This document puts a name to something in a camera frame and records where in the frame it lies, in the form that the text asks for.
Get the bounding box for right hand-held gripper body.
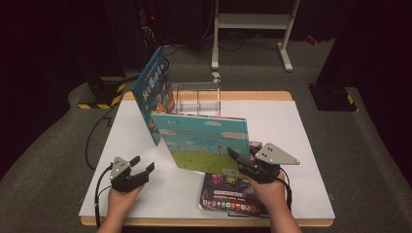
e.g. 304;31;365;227
238;142;301;185

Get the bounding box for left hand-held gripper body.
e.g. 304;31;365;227
109;155;148;194

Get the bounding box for thin glossy magazine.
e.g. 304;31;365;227
197;139;270;218

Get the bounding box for teal picture book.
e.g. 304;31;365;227
150;113;253;178

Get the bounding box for clear acrylic book rack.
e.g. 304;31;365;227
170;71;223;118

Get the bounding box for dark blue picture book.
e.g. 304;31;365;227
130;46;176;147

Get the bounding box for person's left hand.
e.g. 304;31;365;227
106;184;145;216

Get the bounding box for person's right hand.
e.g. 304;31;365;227
247;171;289;214

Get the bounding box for wooden table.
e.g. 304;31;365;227
80;90;334;227

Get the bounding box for black yellow striped stand base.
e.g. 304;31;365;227
77;75;128;111

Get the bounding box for small red object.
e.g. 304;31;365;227
305;34;320;47

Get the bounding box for white metal stand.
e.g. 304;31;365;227
211;0;301;73

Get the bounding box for black floor cable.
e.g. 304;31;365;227
85;75;141;172

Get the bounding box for right hand-held gripper cable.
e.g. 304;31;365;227
279;167;293;212

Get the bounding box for hand-held gripper cable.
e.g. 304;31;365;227
279;167;293;212
93;163;115;229

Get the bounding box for left hand-held gripper cable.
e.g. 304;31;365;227
93;163;115;229

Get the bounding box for dark equipment with cables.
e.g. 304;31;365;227
137;0;164;52

